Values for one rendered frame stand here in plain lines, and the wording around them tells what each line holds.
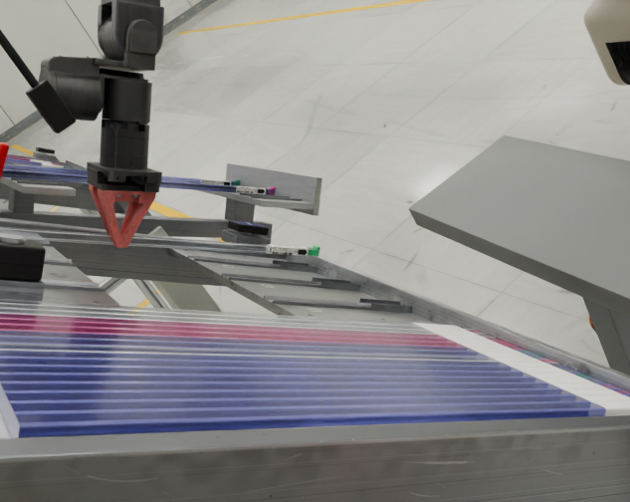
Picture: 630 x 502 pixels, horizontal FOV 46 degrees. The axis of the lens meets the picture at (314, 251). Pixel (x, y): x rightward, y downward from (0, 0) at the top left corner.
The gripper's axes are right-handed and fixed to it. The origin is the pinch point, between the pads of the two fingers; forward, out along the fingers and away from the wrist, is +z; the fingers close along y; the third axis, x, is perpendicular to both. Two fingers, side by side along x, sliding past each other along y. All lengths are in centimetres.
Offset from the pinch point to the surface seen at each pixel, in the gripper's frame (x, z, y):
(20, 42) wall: 122, -69, -748
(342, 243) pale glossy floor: 120, 25, -125
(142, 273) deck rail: 6.0, 6.2, -7.9
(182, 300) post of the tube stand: 21.1, 16.3, -29.6
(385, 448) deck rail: -4, 1, 60
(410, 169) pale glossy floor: 154, -2, -133
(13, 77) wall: 116, -33, -748
